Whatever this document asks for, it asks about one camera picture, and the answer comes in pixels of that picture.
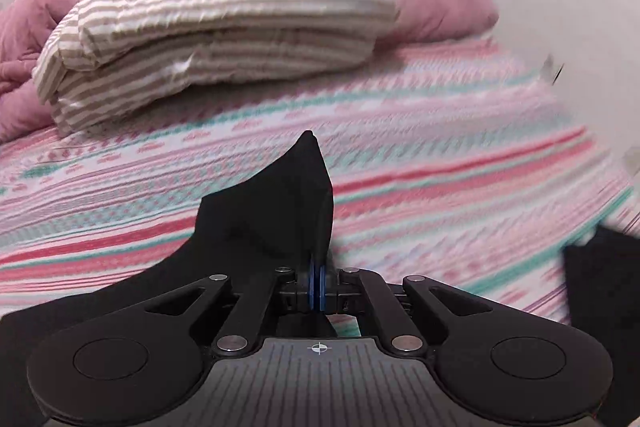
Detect striped folded quilt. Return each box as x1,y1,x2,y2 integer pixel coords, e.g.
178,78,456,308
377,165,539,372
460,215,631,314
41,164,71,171
32,0,401,138

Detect pink pillow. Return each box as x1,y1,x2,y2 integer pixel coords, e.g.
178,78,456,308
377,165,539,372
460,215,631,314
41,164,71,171
382,0,501,44

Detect dusty pink comforter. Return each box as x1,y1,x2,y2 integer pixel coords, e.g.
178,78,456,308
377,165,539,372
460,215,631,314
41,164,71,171
0,0,112,144

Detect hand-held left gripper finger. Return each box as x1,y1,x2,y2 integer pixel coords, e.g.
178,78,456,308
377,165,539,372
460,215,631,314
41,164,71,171
127,256,319,358
319,256,503,358

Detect patterned bed sheet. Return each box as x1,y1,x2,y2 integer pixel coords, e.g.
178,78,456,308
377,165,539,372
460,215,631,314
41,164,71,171
0,32,636,340

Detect black pants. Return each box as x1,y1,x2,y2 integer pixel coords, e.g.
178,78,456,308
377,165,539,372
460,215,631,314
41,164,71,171
0,130,640,427

